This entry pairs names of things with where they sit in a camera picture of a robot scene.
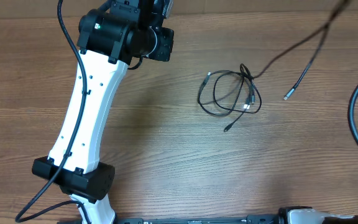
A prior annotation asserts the cardboard back panel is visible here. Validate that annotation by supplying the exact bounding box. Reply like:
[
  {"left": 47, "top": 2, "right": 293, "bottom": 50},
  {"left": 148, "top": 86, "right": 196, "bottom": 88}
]
[{"left": 0, "top": 0, "right": 358, "bottom": 19}]

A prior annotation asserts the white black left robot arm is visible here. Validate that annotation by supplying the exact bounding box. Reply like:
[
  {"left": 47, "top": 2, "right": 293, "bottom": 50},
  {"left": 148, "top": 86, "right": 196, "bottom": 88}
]
[{"left": 32, "top": 0, "right": 174, "bottom": 223}]

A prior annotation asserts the black USB cable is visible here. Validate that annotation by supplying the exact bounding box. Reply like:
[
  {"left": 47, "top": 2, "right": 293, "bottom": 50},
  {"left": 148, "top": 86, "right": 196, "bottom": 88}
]
[
  {"left": 196, "top": 63, "right": 263, "bottom": 118},
  {"left": 244, "top": 0, "right": 351, "bottom": 101},
  {"left": 223, "top": 71, "right": 256, "bottom": 133}
]

